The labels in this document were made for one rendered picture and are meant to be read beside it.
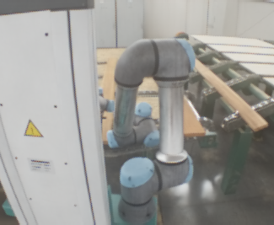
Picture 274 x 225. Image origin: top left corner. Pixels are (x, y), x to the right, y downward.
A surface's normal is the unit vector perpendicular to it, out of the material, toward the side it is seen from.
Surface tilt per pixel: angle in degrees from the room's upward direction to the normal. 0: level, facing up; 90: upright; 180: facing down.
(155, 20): 88
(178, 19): 88
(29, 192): 90
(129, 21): 90
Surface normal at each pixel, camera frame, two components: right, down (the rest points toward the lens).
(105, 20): 0.05, 0.44
